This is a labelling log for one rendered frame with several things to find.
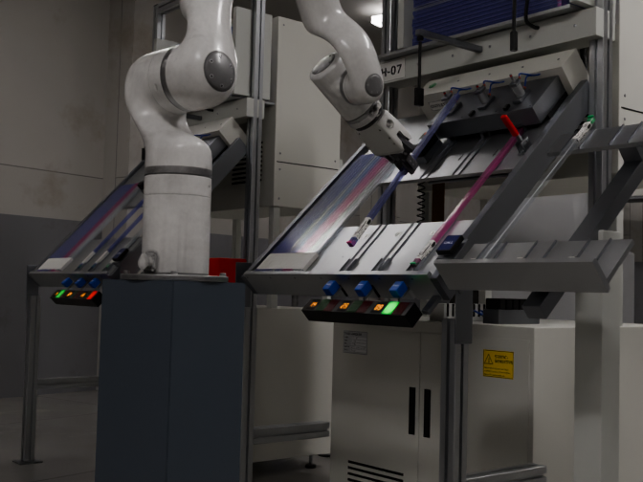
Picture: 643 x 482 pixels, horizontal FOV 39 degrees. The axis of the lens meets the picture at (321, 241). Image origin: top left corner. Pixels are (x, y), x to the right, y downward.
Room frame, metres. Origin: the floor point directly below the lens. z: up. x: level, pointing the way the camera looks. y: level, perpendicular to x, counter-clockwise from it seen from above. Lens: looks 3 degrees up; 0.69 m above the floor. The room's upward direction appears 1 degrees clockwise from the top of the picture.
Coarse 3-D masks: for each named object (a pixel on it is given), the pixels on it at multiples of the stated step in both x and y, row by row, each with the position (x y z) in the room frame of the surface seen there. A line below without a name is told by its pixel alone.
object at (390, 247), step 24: (336, 240) 2.26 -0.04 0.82; (360, 240) 2.19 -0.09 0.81; (384, 240) 2.12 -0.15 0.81; (408, 240) 2.05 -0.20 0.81; (312, 264) 2.23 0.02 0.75; (336, 264) 2.16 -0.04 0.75; (360, 264) 2.09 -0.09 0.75; (384, 264) 2.02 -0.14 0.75; (408, 264) 1.97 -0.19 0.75; (432, 264) 1.91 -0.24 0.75
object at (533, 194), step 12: (588, 120) 1.88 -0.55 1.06; (576, 144) 1.84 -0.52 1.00; (564, 156) 1.82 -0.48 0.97; (552, 168) 1.80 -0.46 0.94; (540, 180) 1.79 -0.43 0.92; (540, 192) 1.77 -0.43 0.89; (528, 204) 1.75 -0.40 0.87; (516, 216) 1.72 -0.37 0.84; (504, 228) 1.71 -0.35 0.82; (492, 240) 1.70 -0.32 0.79; (492, 252) 1.68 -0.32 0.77
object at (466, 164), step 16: (416, 128) 2.54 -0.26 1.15; (528, 128) 2.16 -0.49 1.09; (448, 144) 2.33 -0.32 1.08; (464, 144) 2.28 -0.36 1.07; (480, 144) 2.23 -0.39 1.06; (496, 144) 2.19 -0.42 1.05; (432, 160) 2.32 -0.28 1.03; (448, 160) 2.27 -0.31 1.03; (464, 160) 2.21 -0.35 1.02; (480, 160) 2.17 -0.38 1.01; (512, 160) 2.08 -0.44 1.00; (416, 176) 2.29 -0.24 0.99; (432, 176) 2.24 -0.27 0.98; (448, 176) 2.20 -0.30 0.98; (464, 176) 2.16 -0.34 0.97; (496, 176) 2.16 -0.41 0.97
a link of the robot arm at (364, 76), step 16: (304, 0) 1.85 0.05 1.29; (320, 0) 1.84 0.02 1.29; (336, 0) 1.86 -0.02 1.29; (304, 16) 1.87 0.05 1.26; (320, 16) 1.85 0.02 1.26; (336, 16) 1.86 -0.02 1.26; (320, 32) 1.85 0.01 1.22; (336, 32) 1.83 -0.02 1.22; (352, 32) 1.84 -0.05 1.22; (336, 48) 1.83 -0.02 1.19; (352, 48) 1.83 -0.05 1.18; (368, 48) 1.84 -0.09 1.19; (352, 64) 1.83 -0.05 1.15; (368, 64) 1.84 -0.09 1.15; (352, 80) 1.84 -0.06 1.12; (368, 80) 1.84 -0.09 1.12; (352, 96) 1.87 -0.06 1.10; (368, 96) 1.86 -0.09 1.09
